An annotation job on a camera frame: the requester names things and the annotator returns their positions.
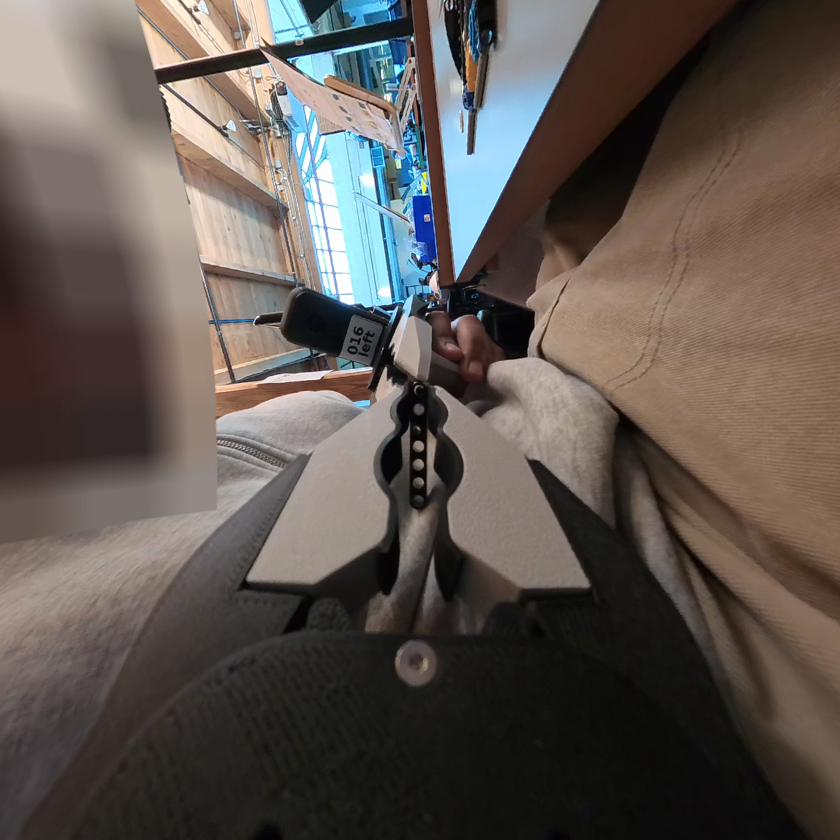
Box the person's left forearm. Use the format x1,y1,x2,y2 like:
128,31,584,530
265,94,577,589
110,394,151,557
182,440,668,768
469,360,631,546

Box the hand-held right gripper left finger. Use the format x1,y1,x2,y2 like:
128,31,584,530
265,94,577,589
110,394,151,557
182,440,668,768
244,387,413,595

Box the white table with wooden edge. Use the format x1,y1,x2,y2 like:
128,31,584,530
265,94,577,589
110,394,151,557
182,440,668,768
410,0,742,293

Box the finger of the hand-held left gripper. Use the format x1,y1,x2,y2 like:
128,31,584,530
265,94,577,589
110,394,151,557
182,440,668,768
384,294,435,389

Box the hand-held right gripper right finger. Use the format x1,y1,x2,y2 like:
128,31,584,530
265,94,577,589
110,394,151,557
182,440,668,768
423,385,593,601

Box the black clamp under table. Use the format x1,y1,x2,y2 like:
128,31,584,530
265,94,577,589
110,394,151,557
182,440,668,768
446,279,534,361

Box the wooden bench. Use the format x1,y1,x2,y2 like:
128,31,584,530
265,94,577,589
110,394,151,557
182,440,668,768
215,367,375,417

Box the black steel beam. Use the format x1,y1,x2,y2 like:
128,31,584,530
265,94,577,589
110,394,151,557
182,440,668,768
155,18,414,85

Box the grey sweatshirt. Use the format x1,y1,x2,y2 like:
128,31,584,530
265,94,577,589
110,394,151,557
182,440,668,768
0,390,460,840

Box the black lego beam with holes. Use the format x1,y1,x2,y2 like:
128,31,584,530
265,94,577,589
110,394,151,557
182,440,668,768
408,382,431,510

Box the person's left hand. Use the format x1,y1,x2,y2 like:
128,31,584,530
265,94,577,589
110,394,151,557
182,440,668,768
427,314,508,385

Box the tan pants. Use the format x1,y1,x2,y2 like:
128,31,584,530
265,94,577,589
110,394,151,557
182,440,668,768
486,0,840,840

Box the black metal frame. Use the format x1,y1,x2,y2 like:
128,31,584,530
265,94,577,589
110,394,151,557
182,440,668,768
255,302,408,327

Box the blue box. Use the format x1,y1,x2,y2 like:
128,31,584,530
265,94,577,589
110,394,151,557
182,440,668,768
410,195,437,260

